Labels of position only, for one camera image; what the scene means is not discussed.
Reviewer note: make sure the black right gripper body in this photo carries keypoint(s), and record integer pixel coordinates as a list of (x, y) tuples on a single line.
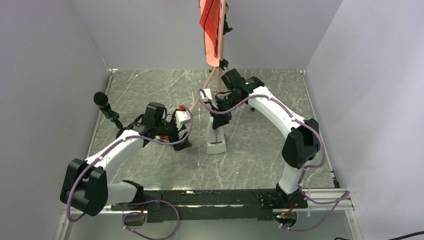
[(227, 103)]

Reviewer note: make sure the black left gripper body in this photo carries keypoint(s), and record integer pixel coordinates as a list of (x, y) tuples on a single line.
[(168, 128)]

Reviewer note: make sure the pink tripod music stand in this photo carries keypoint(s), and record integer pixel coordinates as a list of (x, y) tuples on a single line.
[(218, 64)]

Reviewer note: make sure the red sheet music folder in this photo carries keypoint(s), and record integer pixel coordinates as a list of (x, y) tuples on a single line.
[(210, 22)]

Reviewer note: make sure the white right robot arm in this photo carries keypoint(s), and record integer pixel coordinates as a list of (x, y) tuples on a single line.
[(301, 136)]

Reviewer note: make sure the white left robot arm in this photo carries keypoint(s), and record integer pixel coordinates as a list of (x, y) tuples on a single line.
[(86, 185)]

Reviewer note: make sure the red blue toy car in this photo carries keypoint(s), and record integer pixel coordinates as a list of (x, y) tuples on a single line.
[(163, 139)]

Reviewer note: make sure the black microphone on stand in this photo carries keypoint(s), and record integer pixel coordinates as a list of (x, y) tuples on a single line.
[(102, 101)]

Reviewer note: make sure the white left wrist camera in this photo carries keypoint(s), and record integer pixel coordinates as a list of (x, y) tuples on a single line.
[(182, 117)]

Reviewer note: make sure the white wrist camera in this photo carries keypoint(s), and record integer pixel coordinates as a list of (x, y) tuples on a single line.
[(208, 97), (182, 117)]

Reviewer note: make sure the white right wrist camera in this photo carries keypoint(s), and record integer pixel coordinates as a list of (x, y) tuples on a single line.
[(208, 97)]

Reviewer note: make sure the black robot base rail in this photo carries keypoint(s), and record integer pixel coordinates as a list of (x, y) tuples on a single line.
[(225, 204)]

